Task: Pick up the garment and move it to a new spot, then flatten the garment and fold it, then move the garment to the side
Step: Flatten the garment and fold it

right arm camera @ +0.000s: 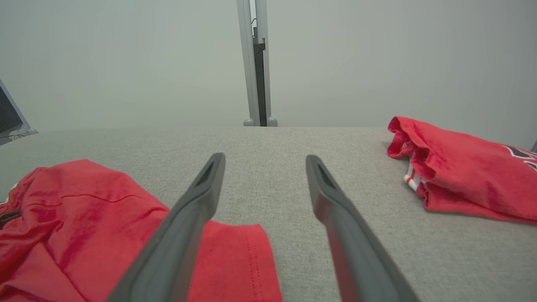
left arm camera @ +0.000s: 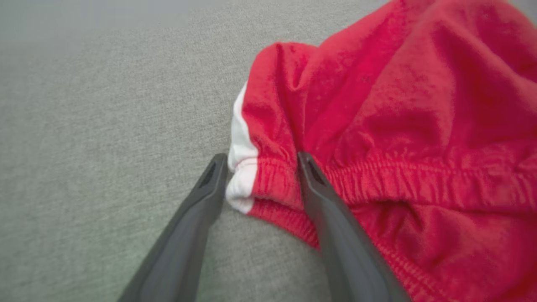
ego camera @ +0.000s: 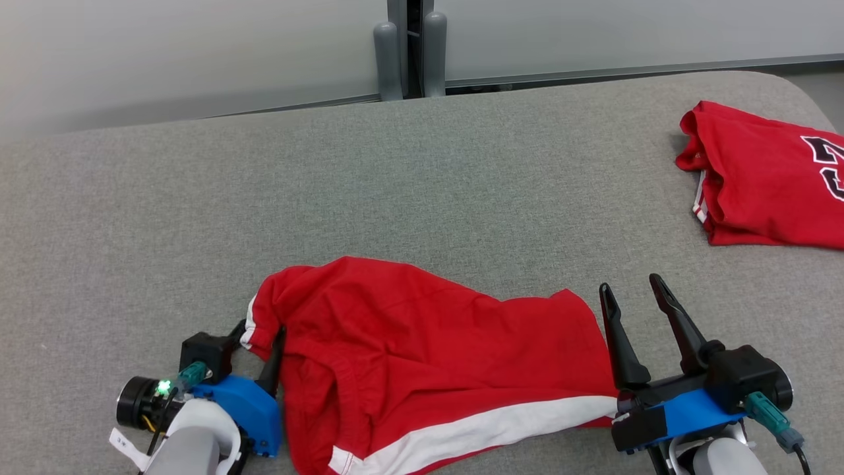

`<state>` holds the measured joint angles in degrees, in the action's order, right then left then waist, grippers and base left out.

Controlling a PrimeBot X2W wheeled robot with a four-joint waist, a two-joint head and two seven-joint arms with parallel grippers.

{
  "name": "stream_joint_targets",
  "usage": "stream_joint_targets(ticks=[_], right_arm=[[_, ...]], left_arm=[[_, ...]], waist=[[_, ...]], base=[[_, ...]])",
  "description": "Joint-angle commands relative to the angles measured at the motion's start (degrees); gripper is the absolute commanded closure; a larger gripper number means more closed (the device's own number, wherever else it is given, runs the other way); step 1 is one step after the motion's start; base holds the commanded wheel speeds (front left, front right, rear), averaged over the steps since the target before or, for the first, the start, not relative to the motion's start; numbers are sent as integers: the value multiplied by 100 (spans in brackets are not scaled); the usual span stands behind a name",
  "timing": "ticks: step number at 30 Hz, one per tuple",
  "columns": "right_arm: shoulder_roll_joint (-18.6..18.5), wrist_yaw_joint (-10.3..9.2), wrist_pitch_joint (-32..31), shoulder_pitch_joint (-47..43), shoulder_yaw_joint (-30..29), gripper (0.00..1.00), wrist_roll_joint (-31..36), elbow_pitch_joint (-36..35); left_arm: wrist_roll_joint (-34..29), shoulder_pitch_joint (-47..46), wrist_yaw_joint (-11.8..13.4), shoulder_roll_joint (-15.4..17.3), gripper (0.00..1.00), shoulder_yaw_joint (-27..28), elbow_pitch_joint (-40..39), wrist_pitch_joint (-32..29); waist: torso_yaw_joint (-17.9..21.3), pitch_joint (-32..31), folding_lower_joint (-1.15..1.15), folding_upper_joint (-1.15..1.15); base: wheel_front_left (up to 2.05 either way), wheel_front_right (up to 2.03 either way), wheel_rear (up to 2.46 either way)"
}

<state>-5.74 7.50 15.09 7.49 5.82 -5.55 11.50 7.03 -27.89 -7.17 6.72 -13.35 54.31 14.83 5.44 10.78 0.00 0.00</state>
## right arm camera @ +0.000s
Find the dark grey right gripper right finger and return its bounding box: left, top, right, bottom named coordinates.
left=305, top=154, right=420, bottom=302

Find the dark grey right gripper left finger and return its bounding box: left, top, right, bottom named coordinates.
left=107, top=153, right=226, bottom=302

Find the red jersey with white sleeves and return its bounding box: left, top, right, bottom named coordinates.
left=387, top=116, right=537, bottom=225

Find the grey partition double post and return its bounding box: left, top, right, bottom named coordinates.
left=236, top=0, right=272, bottom=127

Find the grey slanted frame post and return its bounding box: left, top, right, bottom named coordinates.
left=0, top=79, right=38, bottom=146

